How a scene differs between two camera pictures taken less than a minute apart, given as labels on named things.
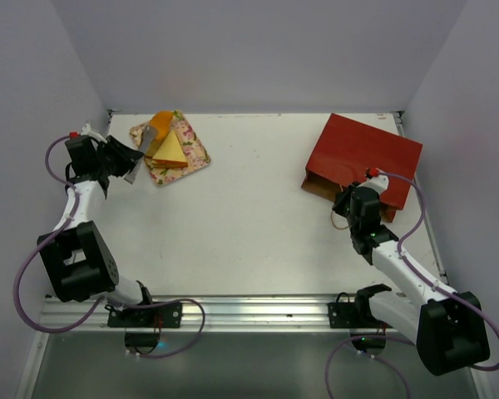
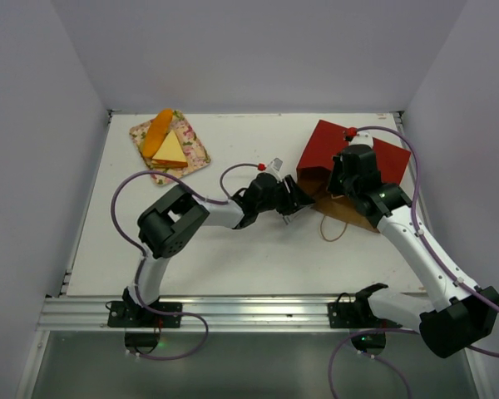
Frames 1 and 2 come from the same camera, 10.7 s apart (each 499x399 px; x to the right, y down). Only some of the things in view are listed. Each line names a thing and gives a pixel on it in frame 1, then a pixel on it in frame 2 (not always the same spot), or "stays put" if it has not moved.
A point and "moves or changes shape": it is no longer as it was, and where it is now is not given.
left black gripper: [127, 157] -> [300, 199]
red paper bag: [347, 148] moves or changes shape
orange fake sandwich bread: [170, 154] stays put
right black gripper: [342, 204] -> [341, 181]
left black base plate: [155, 317] stays put
